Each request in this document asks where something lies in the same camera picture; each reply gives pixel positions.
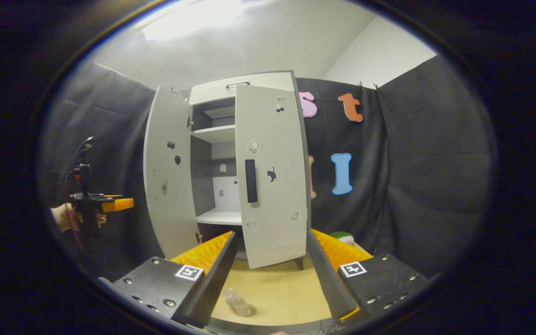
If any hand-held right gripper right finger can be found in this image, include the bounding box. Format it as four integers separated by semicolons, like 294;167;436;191
306;228;434;322

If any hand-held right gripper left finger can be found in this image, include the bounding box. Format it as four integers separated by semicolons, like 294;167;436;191
98;230;240;328

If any grey cabinet drawer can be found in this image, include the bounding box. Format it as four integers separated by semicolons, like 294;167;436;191
189;71;295;105

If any grey cabinet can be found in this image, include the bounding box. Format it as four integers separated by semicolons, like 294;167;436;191
187;70;313;270

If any clear glass bottle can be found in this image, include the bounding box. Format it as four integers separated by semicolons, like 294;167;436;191
224;288;255;317

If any watermelon slice toy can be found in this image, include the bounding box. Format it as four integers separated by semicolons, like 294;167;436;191
329;231;355;246

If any grey cabinet door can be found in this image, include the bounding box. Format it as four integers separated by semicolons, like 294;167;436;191
234;84;308;269
143;85;203;260

